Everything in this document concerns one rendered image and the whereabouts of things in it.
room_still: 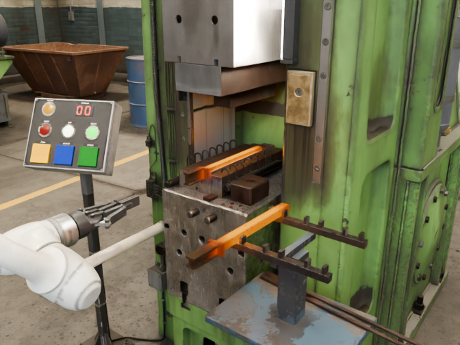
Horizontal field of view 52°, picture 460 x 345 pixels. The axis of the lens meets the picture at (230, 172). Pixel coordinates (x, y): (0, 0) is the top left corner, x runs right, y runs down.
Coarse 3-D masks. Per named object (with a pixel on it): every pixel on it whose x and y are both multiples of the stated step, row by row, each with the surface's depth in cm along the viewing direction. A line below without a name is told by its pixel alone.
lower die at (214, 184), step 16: (256, 144) 200; (272, 144) 196; (208, 160) 183; (240, 160) 177; (256, 160) 179; (272, 160) 187; (224, 176) 163; (240, 176) 171; (208, 192) 167; (224, 192) 165
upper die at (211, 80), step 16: (176, 64) 160; (192, 64) 156; (256, 64) 164; (272, 64) 173; (176, 80) 162; (192, 80) 158; (208, 80) 153; (224, 80) 152; (240, 80) 159; (256, 80) 166; (272, 80) 175
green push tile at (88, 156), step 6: (84, 150) 178; (90, 150) 178; (96, 150) 178; (84, 156) 178; (90, 156) 177; (96, 156) 177; (78, 162) 178; (84, 162) 177; (90, 162) 177; (96, 162) 177
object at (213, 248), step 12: (264, 216) 135; (276, 216) 138; (240, 228) 128; (252, 228) 129; (216, 240) 122; (228, 240) 122; (192, 252) 115; (204, 252) 115; (216, 252) 120; (192, 264) 113
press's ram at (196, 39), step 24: (168, 0) 154; (192, 0) 149; (216, 0) 143; (240, 0) 142; (264, 0) 152; (168, 24) 157; (192, 24) 151; (216, 24) 145; (240, 24) 144; (264, 24) 155; (168, 48) 160; (192, 48) 154; (216, 48) 148; (240, 48) 147; (264, 48) 157
